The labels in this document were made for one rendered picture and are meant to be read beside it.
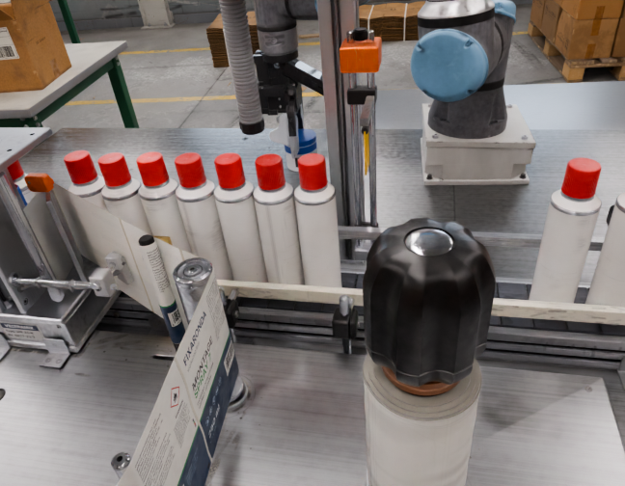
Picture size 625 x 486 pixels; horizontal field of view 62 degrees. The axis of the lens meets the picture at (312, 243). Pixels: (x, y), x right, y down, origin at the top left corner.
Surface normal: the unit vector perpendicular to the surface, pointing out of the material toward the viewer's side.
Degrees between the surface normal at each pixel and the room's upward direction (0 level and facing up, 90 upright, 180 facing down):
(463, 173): 90
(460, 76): 95
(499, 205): 0
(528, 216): 0
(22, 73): 89
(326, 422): 0
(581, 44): 90
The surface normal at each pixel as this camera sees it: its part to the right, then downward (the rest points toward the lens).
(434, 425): 0.07, 0.62
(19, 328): -0.19, 0.59
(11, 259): 0.98, 0.05
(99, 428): -0.08, -0.80
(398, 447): -0.51, 0.56
